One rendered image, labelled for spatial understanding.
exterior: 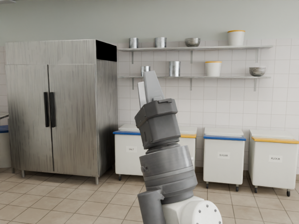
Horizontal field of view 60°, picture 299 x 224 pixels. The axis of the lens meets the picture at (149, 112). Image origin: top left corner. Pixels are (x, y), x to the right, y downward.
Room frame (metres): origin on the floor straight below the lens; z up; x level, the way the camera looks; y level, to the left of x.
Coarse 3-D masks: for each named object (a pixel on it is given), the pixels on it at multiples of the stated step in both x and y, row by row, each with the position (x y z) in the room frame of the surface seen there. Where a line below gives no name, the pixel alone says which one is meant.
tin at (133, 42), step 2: (130, 38) 4.07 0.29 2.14; (132, 38) 4.06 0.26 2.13; (134, 38) 4.06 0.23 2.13; (136, 38) 4.07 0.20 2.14; (130, 40) 4.07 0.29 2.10; (132, 40) 4.06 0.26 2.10; (134, 40) 4.06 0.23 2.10; (136, 40) 4.08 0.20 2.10; (130, 42) 4.08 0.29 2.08; (132, 42) 4.06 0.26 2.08; (134, 42) 4.06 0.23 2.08; (136, 42) 4.08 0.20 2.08; (130, 44) 4.08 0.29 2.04; (132, 44) 4.06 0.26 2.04; (134, 44) 4.06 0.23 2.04; (136, 44) 4.08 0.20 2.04; (130, 46) 4.08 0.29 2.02; (132, 46) 4.06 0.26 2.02; (134, 46) 4.06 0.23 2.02; (136, 46) 4.08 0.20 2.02
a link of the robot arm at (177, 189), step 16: (176, 176) 0.39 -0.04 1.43; (192, 176) 0.40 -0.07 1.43; (144, 192) 0.39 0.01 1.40; (160, 192) 0.38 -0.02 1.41; (176, 192) 0.38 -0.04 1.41; (192, 192) 0.41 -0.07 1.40; (144, 208) 0.37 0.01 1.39; (160, 208) 0.37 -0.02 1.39; (176, 208) 0.37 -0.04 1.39; (192, 208) 0.36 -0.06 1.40; (208, 208) 0.37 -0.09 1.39
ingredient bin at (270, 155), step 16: (256, 144) 3.27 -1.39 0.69; (272, 144) 3.21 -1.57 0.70; (288, 144) 3.17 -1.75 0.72; (256, 160) 3.26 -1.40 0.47; (272, 160) 3.21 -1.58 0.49; (288, 160) 3.16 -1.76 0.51; (256, 176) 3.26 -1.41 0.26; (272, 176) 3.21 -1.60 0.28; (288, 176) 3.16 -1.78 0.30; (256, 192) 3.29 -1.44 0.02; (288, 192) 3.19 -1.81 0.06
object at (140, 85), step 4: (140, 84) 0.50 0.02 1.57; (140, 88) 0.50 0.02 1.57; (144, 88) 0.50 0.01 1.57; (140, 92) 0.50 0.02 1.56; (144, 92) 0.50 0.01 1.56; (140, 96) 0.49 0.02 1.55; (144, 96) 0.50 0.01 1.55; (140, 100) 0.49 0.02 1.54; (144, 100) 0.49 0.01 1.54; (140, 104) 0.49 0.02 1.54; (140, 108) 0.49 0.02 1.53
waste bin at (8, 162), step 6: (0, 126) 4.59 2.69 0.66; (6, 126) 4.59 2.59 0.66; (0, 132) 4.23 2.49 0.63; (6, 132) 4.26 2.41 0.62; (0, 138) 4.23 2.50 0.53; (6, 138) 4.26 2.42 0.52; (0, 144) 4.24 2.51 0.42; (6, 144) 4.27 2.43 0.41; (0, 150) 4.25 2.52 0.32; (6, 150) 4.27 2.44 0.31; (0, 156) 4.25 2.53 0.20; (6, 156) 4.27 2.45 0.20; (0, 162) 4.26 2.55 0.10; (6, 162) 4.27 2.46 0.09
